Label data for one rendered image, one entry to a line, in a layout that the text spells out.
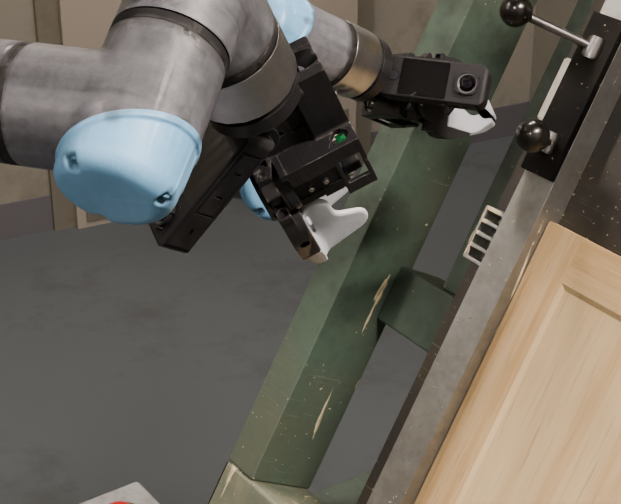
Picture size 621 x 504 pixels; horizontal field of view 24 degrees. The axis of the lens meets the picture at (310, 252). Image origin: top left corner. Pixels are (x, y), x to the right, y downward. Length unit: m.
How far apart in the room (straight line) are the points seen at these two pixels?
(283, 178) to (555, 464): 0.75
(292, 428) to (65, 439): 1.77
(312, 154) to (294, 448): 1.01
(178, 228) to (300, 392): 0.94
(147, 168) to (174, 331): 3.28
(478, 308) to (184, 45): 0.95
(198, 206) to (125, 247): 3.55
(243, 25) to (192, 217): 0.17
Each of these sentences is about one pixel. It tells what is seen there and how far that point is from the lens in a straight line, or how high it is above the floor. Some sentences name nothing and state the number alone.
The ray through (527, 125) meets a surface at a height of 1.46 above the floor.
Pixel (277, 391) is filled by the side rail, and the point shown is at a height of 1.01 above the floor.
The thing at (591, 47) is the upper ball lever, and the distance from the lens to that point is 1.72.
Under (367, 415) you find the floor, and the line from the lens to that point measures 3.72.
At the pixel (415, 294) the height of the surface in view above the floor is 1.14.
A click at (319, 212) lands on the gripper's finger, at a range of 1.07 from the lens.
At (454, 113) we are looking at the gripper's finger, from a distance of 1.64.
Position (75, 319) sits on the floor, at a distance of 4.19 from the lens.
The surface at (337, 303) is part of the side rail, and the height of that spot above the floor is 1.13.
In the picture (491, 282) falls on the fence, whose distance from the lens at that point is 1.74.
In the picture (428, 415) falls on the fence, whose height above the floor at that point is 1.08.
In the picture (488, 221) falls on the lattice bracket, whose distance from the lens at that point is 1.78.
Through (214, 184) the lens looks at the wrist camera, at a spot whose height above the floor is 1.65.
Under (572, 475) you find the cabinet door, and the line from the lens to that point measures 1.66.
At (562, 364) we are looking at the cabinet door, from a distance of 1.69.
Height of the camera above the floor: 2.06
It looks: 27 degrees down
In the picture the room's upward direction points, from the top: straight up
